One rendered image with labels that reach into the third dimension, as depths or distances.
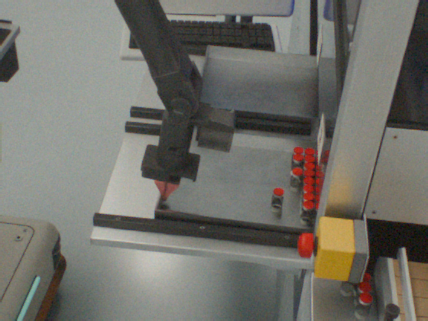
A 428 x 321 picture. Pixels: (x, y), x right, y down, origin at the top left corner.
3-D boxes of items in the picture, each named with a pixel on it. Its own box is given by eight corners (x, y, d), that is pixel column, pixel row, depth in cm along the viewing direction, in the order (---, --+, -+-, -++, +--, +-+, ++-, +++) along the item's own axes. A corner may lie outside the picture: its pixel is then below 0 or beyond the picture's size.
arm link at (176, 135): (166, 98, 122) (161, 117, 118) (205, 105, 122) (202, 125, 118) (161, 128, 127) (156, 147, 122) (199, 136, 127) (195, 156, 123)
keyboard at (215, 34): (270, 27, 204) (271, 20, 202) (274, 53, 193) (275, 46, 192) (131, 23, 202) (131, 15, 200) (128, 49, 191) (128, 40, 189)
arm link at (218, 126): (179, 66, 119) (171, 96, 113) (244, 80, 120) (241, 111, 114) (170, 119, 128) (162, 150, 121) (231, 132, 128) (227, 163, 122)
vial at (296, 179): (300, 186, 140) (303, 168, 137) (299, 192, 139) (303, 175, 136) (289, 184, 140) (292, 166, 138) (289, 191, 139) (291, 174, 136)
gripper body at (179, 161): (195, 185, 126) (201, 154, 122) (139, 173, 126) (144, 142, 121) (199, 162, 131) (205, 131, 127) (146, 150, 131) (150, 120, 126)
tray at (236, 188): (335, 157, 148) (338, 144, 146) (337, 246, 129) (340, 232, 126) (176, 138, 150) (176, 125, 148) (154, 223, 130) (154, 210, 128)
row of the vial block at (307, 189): (312, 165, 145) (315, 148, 142) (310, 226, 132) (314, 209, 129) (301, 163, 146) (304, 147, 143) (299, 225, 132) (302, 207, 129)
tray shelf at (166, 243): (341, 66, 179) (342, 59, 178) (354, 274, 126) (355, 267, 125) (155, 47, 181) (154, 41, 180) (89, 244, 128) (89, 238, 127)
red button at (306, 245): (319, 246, 115) (323, 229, 113) (319, 264, 112) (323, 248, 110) (296, 244, 115) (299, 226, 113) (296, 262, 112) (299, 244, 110)
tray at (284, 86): (342, 70, 174) (345, 58, 172) (346, 134, 155) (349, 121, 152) (206, 56, 176) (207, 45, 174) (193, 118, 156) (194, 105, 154)
